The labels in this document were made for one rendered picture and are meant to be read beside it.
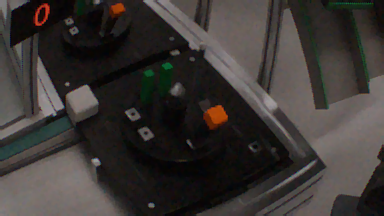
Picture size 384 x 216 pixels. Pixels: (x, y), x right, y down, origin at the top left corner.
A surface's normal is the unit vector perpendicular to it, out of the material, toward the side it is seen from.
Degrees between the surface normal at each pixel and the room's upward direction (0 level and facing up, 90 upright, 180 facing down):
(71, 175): 0
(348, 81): 45
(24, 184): 0
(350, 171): 0
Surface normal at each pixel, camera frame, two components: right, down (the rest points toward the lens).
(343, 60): 0.37, -0.01
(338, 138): 0.11, -0.70
